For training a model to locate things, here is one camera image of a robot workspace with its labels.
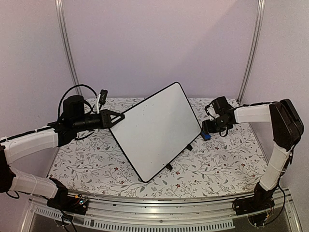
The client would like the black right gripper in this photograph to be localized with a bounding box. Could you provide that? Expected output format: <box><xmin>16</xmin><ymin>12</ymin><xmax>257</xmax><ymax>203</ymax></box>
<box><xmin>202</xmin><ymin>116</ymin><xmax>229</xmax><ymax>135</ymax></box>

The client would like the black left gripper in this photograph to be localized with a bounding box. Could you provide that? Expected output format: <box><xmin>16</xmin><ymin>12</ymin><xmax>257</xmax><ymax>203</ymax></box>
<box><xmin>73</xmin><ymin>109</ymin><xmax>125</xmax><ymax>132</ymax></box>

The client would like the blue whiteboard eraser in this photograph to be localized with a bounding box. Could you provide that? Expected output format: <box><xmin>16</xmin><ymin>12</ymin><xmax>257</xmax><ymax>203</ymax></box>
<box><xmin>200</xmin><ymin>132</ymin><xmax>211</xmax><ymax>141</ymax></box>

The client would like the white whiteboard black frame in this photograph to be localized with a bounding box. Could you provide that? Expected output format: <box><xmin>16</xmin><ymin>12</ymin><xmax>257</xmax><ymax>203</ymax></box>
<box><xmin>110</xmin><ymin>82</ymin><xmax>201</xmax><ymax>183</ymax></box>

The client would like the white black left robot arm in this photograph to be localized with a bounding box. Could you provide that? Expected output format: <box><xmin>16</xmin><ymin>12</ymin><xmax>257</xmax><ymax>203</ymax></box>
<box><xmin>0</xmin><ymin>95</ymin><xmax>125</xmax><ymax>210</ymax></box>

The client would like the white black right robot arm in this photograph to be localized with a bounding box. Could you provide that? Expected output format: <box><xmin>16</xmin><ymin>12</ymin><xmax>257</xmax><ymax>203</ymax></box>
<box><xmin>201</xmin><ymin>96</ymin><xmax>304</xmax><ymax>191</ymax></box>

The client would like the black whiteboard stand foot right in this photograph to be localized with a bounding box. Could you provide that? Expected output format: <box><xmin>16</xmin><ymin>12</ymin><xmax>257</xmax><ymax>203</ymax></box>
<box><xmin>186</xmin><ymin>144</ymin><xmax>193</xmax><ymax>151</ymax></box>

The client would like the black whiteboard stand foot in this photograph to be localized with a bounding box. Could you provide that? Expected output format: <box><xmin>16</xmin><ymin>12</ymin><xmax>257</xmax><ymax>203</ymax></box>
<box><xmin>186</xmin><ymin>144</ymin><xmax>193</xmax><ymax>151</ymax></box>
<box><xmin>166</xmin><ymin>164</ymin><xmax>172</xmax><ymax>171</ymax></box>

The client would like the black whiteboard stand foot left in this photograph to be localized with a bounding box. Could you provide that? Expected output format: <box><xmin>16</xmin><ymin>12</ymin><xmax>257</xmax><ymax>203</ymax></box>
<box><xmin>166</xmin><ymin>164</ymin><xmax>172</xmax><ymax>171</ymax></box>

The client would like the floral patterned table mat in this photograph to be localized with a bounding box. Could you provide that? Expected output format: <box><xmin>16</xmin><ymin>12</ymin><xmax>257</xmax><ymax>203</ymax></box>
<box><xmin>47</xmin><ymin>97</ymin><xmax>268</xmax><ymax>199</ymax></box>

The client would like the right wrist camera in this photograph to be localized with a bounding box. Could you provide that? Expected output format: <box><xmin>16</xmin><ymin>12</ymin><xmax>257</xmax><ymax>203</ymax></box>
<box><xmin>205</xmin><ymin>96</ymin><xmax>233</xmax><ymax>119</ymax></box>

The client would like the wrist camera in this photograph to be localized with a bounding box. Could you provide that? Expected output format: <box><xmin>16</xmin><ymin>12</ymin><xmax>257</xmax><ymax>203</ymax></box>
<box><xmin>205</xmin><ymin>96</ymin><xmax>233</xmax><ymax>119</ymax></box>
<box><xmin>95</xmin><ymin>89</ymin><xmax>108</xmax><ymax>113</ymax></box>

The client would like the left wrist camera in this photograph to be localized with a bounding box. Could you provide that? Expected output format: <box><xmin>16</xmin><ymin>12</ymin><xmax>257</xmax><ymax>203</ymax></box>
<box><xmin>95</xmin><ymin>89</ymin><xmax>108</xmax><ymax>113</ymax></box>

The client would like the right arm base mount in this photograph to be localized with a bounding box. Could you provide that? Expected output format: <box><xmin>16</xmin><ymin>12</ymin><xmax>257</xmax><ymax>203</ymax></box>
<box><xmin>232</xmin><ymin>183</ymin><xmax>277</xmax><ymax>227</ymax></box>

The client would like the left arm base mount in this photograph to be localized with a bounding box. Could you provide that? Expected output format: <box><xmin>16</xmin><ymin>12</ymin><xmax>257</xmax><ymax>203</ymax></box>
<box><xmin>47</xmin><ymin>178</ymin><xmax>89</xmax><ymax>215</ymax></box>

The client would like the right aluminium corner post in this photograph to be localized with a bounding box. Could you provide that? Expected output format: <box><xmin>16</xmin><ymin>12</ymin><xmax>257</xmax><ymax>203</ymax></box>
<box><xmin>237</xmin><ymin>0</ymin><xmax>266</xmax><ymax>103</ymax></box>

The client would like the aluminium corner post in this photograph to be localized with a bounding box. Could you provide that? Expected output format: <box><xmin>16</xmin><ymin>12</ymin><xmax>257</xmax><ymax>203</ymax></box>
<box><xmin>55</xmin><ymin>0</ymin><xmax>80</xmax><ymax>85</ymax></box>
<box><xmin>237</xmin><ymin>0</ymin><xmax>266</xmax><ymax>103</ymax></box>

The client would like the left aluminium corner post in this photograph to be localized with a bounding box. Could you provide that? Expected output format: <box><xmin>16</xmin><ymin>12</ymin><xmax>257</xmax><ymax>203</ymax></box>
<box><xmin>55</xmin><ymin>0</ymin><xmax>80</xmax><ymax>85</ymax></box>

